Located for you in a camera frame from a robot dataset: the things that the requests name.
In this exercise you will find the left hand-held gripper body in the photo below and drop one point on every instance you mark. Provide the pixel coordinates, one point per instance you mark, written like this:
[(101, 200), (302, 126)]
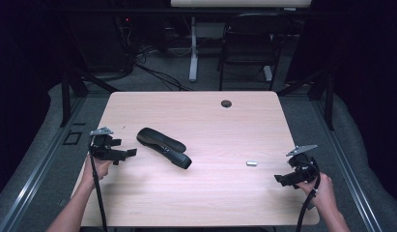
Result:
[(102, 151)]

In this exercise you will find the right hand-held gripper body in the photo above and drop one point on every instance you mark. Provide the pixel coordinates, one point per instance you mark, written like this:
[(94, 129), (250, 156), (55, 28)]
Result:
[(305, 167)]

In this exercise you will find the black stapler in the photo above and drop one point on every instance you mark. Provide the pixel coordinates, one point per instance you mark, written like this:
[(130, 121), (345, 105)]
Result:
[(164, 147)]

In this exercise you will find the silver staple strip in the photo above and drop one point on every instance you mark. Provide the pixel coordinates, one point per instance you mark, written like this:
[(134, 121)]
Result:
[(251, 163)]

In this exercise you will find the person's left hand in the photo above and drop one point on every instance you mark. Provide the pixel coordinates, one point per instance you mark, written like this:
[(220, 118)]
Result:
[(96, 170)]

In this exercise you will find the person's right hand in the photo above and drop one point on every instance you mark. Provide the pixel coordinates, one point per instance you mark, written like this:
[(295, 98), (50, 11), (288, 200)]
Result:
[(323, 193)]

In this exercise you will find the white desk foot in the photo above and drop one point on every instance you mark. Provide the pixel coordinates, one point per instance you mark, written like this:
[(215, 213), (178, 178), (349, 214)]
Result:
[(268, 73)]

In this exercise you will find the dark equipment box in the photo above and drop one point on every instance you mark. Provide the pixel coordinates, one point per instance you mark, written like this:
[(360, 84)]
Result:
[(99, 42)]

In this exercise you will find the white desk leg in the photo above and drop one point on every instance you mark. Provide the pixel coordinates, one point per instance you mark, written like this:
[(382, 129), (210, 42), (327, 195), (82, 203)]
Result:
[(193, 54)]

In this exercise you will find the black folding chair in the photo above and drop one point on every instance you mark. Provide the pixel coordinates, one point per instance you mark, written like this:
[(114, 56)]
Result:
[(250, 48)]

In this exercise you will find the black square floor bracket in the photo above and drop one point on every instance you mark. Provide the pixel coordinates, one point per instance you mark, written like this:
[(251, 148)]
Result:
[(72, 138)]

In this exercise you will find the aluminium floor rail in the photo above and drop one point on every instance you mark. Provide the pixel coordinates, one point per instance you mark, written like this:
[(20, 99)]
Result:
[(41, 167), (347, 167)]

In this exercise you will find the black metal frame strut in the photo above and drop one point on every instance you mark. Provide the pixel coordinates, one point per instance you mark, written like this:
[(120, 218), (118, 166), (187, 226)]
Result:
[(329, 103), (65, 96)]

